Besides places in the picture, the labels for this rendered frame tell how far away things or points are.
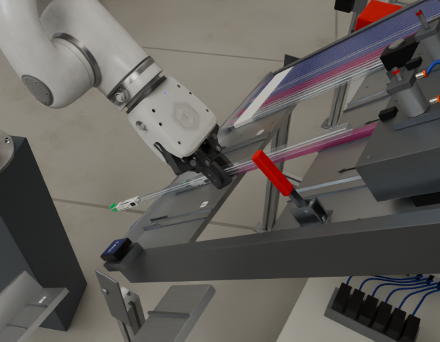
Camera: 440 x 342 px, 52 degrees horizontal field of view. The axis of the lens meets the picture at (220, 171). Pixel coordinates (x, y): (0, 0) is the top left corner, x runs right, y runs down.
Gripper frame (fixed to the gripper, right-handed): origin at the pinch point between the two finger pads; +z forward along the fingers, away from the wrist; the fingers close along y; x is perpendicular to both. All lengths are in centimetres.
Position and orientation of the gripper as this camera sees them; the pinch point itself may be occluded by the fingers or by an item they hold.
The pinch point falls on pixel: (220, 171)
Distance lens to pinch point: 66.7
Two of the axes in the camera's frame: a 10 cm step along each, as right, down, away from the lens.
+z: 6.8, 7.0, 2.0
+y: 4.3, -6.1, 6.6
